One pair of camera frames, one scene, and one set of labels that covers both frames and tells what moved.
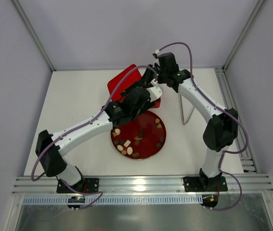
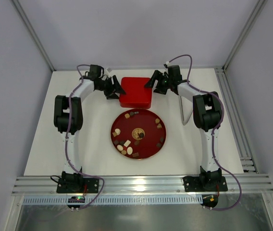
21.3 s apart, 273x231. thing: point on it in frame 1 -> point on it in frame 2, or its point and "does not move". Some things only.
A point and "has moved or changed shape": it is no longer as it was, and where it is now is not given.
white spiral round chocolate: x=119 y=147 does not move
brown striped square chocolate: x=135 y=155 does not move
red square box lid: x=129 y=80 has moved or changed shape
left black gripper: x=131 y=89 -> x=110 y=87
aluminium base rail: x=164 y=185 does not move
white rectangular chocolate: x=127 y=143 does not move
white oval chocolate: x=130 y=150 does not move
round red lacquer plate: x=141 y=138 does not move
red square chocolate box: x=156 y=104 has moved or changed shape
